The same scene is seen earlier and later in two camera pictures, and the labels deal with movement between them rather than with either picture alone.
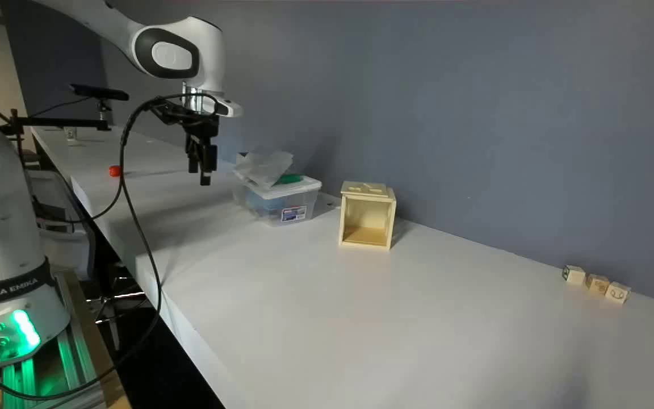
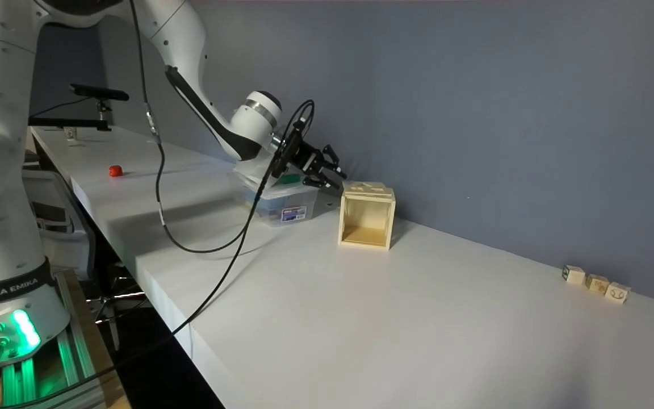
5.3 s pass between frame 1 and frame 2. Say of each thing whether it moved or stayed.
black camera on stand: stayed
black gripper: moved
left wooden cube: stayed
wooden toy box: stayed
